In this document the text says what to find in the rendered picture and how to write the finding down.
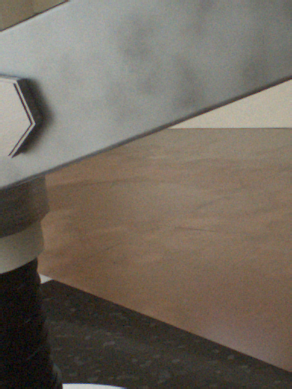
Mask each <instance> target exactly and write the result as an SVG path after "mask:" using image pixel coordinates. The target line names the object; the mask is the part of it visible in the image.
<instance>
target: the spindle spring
mask: <svg viewBox="0 0 292 389"><path fill-rule="evenodd" d="M38 264H39V261H38V258H34V259H33V260H32V261H30V262H29V263H27V264H25V265H23V266H20V267H16V268H15V269H12V270H9V271H8V272H5V273H3V274H0V276H2V275H4V274H8V273H11V274H9V275H7V276H5V277H3V278H1V279H0V296H1V295H4V294H6V293H7V292H9V291H11V290H13V292H11V293H10V294H7V295H6V296H3V297H1V298H0V316H1V315H5V314H7V313H8V312H9V311H12V310H14V309H16V310H14V311H13V312H11V314H9V315H6V316H4V317H3V318H0V335H1V334H5V333H7V331H10V330H12V329H15V328H16V327H18V328H17V329H15V330H13V331H11V332H10V333H9V334H6V335H4V336H1V337H0V355H1V354H4V353H7V352H9V350H11V349H14V348H17V347H18V348H17V349H14V350H12V352H10V353H8V354H5V355H3V356H0V373H2V372H6V371H8V370H11V369H13V370H12V371H10V372H6V373H4V374H3V375H0V389H12V388H14V387H16V386H17V387H16V388H15V389H40V388H42V387H43V386H44V385H45V384H46V382H47V381H48V379H49V378H50V377H51V375H52V370H53V360H52V357H51V354H50V353H51V344H50V342H49V340H48V338H47V337H48V332H49V328H48V325H47V323H46V322H45V320H46V310H45V308H44V306H43V291H42V290H41V288H40V284H41V281H42V280H41V278H40V275H39V272H37V271H38V270H37V269H38ZM22 363H23V364H22ZM17 365H19V366H18V367H16V368H13V367H15V366H17Z"/></svg>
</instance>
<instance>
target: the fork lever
mask: <svg viewBox="0 0 292 389"><path fill-rule="evenodd" d="M290 80H292V0H66V1H64V2H62V3H58V4H57V5H54V7H52V8H48V9H46V10H45V11H42V12H40V13H37V14H35V15H33V16H31V17H27V19H25V20H23V21H21V22H18V23H16V24H13V25H11V26H10V27H6V28H4V29H2V30H1V31H0V192H2V191H7V189H9V188H12V187H15V186H17V185H21V184H23V183H26V182H29V181H32V180H34V179H38V177H40V176H44V175H47V174H49V173H51V172H55V171H58V170H60V169H63V168H65V167H68V166H72V165H74V163H78V162H80V161H83V160H86V159H89V158H91V157H95V156H97V155H100V154H102V153H105V152H108V150H112V149H114V148H116V147H119V146H122V145H125V144H128V143H130V142H133V141H136V140H139V139H141V138H143V137H145V136H148V135H150V134H153V133H155V132H158V131H162V130H164V129H166V128H170V127H172V126H175V125H176V124H179V123H181V122H184V121H187V120H190V119H193V118H195V117H197V116H200V115H204V113H206V112H210V111H212V110H215V109H218V108H221V107H223V106H227V105H229V103H232V102H236V101H238V100H241V99H243V98H247V97H249V96H252V95H253V94H254V93H258V92H261V91H263V90H267V89H269V88H272V87H275V86H276V85H279V84H282V83H284V82H287V81H290Z"/></svg>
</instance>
